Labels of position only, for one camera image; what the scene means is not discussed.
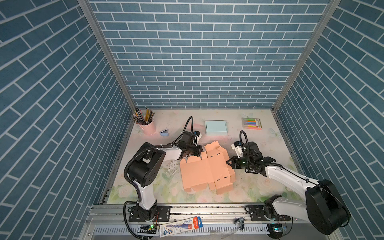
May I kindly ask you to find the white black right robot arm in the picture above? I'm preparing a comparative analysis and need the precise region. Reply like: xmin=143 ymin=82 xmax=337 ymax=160
xmin=227 ymin=141 xmax=351 ymax=235

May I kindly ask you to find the small metal clip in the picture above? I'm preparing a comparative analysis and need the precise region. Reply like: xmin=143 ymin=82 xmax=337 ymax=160
xmin=234 ymin=217 xmax=245 ymax=231

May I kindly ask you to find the aluminium right corner post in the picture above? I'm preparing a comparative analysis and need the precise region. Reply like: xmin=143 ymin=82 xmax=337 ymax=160
xmin=271 ymin=0 xmax=343 ymax=112

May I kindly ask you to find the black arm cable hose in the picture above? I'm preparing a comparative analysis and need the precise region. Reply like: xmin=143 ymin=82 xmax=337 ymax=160
xmin=238 ymin=130 xmax=251 ymax=157
xmin=123 ymin=116 xmax=195 ymax=190

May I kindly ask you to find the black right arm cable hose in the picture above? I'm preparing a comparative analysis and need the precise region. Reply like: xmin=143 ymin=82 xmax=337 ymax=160
xmin=238 ymin=130 xmax=251 ymax=157

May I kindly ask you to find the blue red white packet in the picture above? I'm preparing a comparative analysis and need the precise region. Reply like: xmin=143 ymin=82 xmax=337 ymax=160
xmin=160 ymin=217 xmax=203 ymax=238

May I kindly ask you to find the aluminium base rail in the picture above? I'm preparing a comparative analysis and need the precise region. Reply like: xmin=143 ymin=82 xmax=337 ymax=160
xmin=80 ymin=203 xmax=343 ymax=240

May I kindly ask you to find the light blue small stapler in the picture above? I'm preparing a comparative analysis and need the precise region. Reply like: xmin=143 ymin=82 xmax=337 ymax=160
xmin=160 ymin=129 xmax=169 ymax=137

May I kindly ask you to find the aluminium corner post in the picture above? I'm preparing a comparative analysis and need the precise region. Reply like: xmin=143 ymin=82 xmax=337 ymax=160
xmin=77 ymin=0 xmax=137 ymax=111
xmin=271 ymin=0 xmax=343 ymax=112

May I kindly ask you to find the clear box of markers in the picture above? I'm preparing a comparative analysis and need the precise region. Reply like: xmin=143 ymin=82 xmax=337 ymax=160
xmin=242 ymin=118 xmax=263 ymax=130

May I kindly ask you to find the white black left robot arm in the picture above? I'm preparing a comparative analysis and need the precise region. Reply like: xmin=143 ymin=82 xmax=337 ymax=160
xmin=124 ymin=131 xmax=202 ymax=213

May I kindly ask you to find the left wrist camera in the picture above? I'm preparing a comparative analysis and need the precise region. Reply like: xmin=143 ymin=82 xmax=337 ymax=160
xmin=193 ymin=131 xmax=202 ymax=146

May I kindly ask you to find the light teal paper box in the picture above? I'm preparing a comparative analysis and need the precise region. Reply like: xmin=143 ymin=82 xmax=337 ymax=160
xmin=205 ymin=120 xmax=228 ymax=136

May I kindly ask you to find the bundle of coloured pencils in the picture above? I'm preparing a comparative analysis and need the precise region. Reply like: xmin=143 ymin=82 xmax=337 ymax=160
xmin=133 ymin=108 xmax=155 ymax=126

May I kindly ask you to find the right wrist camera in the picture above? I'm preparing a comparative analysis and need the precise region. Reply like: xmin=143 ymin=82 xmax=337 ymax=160
xmin=231 ymin=141 xmax=243 ymax=158

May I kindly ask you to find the pink paper box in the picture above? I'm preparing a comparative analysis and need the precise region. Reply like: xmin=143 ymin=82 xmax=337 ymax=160
xmin=180 ymin=141 xmax=236 ymax=195

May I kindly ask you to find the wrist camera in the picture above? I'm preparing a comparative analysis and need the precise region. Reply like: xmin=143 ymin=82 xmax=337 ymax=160
xmin=231 ymin=141 xmax=243 ymax=158
xmin=193 ymin=131 xmax=202 ymax=146

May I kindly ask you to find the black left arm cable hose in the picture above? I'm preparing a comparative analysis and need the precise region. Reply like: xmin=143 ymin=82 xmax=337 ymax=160
xmin=123 ymin=116 xmax=195 ymax=190

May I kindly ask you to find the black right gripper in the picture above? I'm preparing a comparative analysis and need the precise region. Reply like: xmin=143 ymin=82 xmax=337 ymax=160
xmin=225 ymin=155 xmax=254 ymax=169

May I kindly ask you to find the aluminium left corner post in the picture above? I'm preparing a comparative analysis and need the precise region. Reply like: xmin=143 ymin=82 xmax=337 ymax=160
xmin=77 ymin=0 xmax=137 ymax=111

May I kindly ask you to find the pink metal pencil bucket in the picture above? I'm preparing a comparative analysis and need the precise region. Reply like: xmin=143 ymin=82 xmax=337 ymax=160
xmin=139 ymin=121 xmax=157 ymax=136

